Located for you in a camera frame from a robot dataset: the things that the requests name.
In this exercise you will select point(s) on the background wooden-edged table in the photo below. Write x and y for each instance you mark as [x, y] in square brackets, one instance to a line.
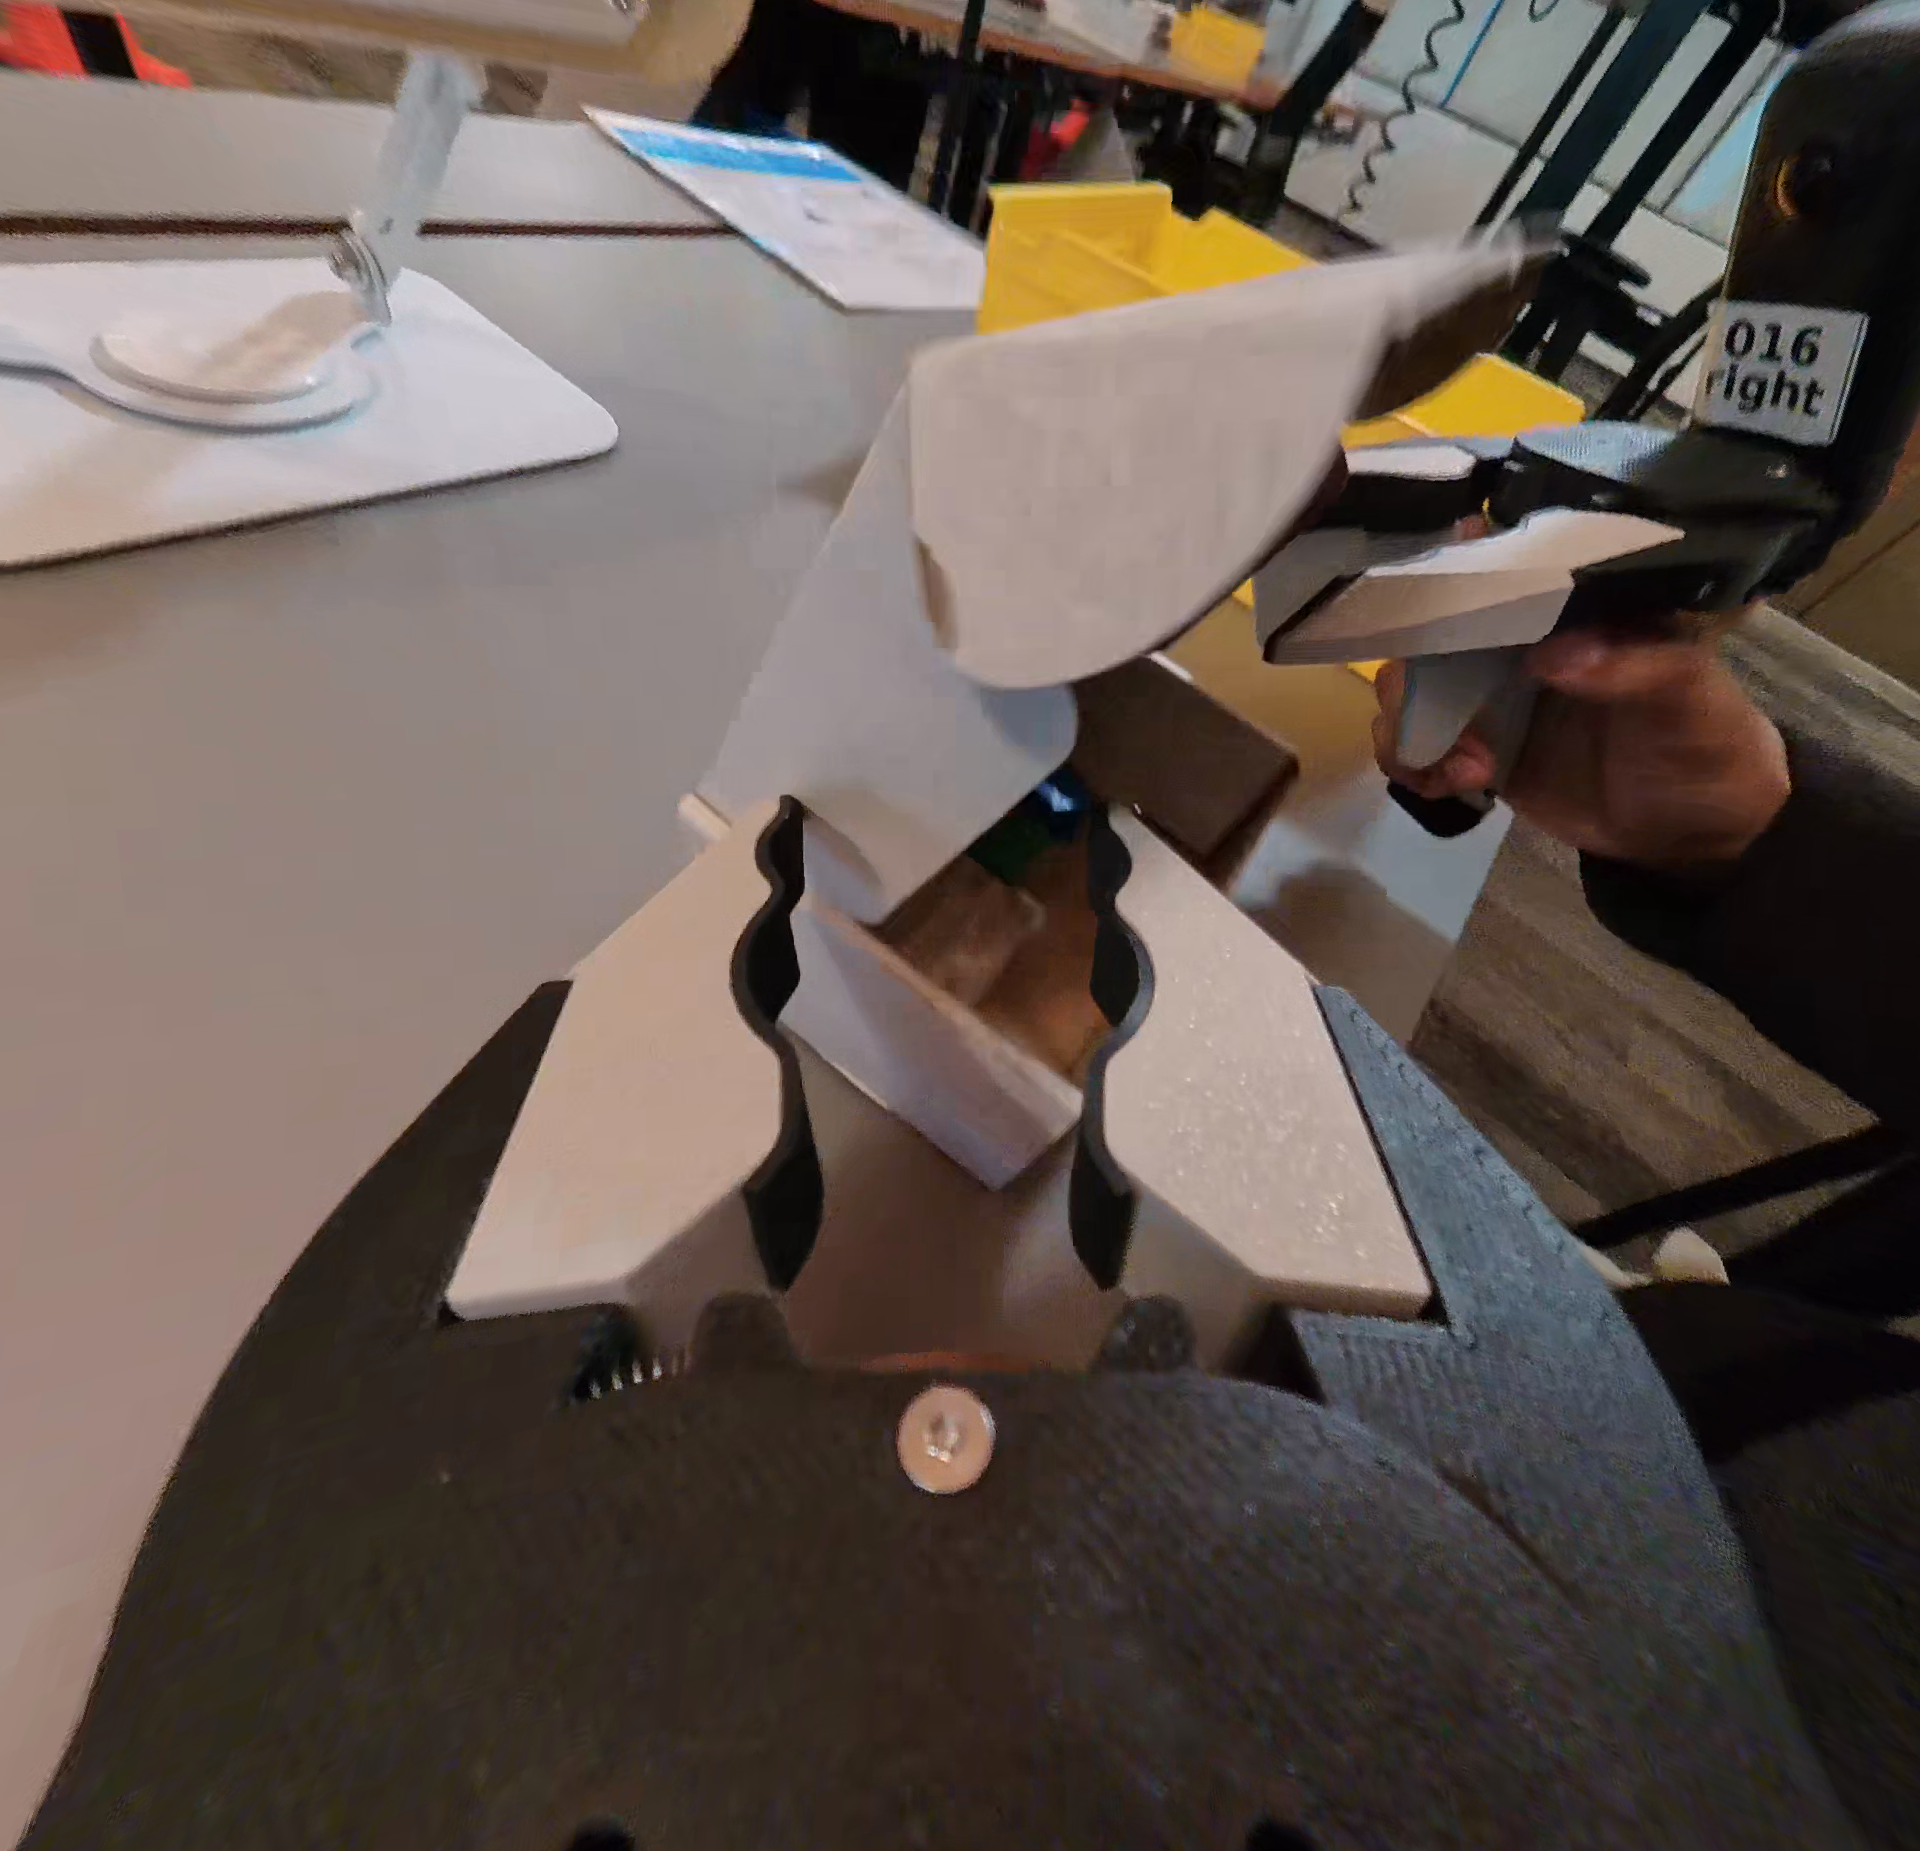
[959, 14]

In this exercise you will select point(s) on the orange traffic cone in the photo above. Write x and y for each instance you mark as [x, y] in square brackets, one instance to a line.
[91, 50]

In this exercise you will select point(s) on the green wooden cube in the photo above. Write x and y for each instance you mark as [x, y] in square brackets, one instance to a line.
[1012, 841]

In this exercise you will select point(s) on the white document stand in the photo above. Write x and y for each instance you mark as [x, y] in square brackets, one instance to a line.
[450, 397]

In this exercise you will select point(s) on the person's black sweater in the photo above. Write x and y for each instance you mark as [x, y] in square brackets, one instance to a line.
[1830, 1505]

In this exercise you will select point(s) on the blue and white paper sheet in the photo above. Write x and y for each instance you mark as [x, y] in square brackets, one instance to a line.
[810, 217]

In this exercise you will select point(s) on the white cardboard mailer box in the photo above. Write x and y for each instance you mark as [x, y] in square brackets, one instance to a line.
[1109, 484]

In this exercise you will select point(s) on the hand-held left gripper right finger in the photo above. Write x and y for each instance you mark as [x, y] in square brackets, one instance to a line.
[1260, 1130]

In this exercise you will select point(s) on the person's right forearm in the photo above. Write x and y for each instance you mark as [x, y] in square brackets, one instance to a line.
[1830, 906]

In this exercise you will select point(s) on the black metal frame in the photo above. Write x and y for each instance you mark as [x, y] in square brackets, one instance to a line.
[1622, 111]

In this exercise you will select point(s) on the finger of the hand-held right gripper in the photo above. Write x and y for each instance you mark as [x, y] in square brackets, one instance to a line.
[1440, 607]
[1410, 472]

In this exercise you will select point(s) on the yellow plastic bin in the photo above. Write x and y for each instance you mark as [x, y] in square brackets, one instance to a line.
[1080, 245]

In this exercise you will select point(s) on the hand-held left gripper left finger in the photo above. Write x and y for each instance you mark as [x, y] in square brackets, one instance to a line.
[632, 1099]

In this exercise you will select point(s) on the person's right hand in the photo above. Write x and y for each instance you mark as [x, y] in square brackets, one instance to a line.
[1637, 740]

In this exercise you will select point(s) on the grey desk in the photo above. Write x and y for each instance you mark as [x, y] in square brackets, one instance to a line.
[301, 830]

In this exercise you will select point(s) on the blue wooden cube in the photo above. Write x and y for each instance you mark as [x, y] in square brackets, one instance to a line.
[1064, 796]

